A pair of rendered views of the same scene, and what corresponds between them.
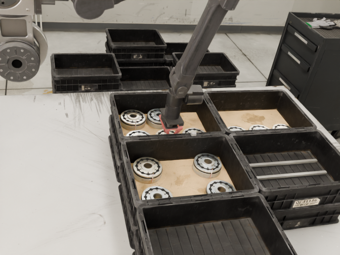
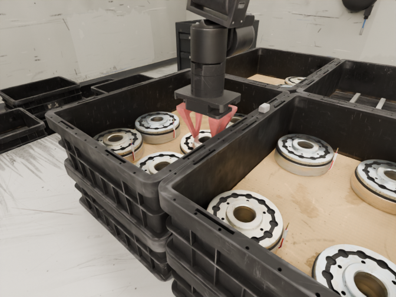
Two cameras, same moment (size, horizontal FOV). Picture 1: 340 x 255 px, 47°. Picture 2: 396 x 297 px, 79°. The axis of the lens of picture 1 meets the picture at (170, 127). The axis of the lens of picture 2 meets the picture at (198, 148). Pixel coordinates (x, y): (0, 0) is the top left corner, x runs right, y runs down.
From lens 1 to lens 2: 110 cm
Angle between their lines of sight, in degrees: 24
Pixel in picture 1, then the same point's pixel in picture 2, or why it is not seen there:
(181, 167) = (272, 179)
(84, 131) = (23, 217)
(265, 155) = not seen: hidden behind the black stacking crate
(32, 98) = not seen: outside the picture
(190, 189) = (340, 208)
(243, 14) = (122, 62)
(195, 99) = (246, 37)
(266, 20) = (140, 62)
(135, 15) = not seen: hidden behind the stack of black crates
